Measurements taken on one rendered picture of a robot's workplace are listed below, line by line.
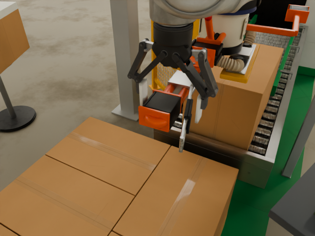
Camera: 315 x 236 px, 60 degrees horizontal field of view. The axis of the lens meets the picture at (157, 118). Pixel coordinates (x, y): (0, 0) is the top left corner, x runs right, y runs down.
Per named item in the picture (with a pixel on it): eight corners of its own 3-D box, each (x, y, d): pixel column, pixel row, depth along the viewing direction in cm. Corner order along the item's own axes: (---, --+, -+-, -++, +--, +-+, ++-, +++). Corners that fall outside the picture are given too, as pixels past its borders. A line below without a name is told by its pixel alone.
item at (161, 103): (153, 105, 69) (153, 88, 66) (181, 112, 67) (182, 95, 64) (138, 124, 63) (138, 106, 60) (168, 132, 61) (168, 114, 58)
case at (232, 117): (214, 87, 209) (221, 36, 185) (268, 101, 194) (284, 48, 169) (181, 131, 168) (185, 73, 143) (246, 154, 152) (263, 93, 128)
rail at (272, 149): (298, 41, 317) (303, 25, 305) (303, 42, 315) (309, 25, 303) (256, 181, 155) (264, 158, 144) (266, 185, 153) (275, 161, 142)
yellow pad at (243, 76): (236, 44, 126) (238, 34, 122) (259, 48, 122) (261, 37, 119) (219, 78, 101) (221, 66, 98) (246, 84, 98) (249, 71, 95)
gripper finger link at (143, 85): (141, 84, 61) (138, 83, 61) (142, 109, 65) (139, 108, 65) (147, 77, 63) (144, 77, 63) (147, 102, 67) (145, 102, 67)
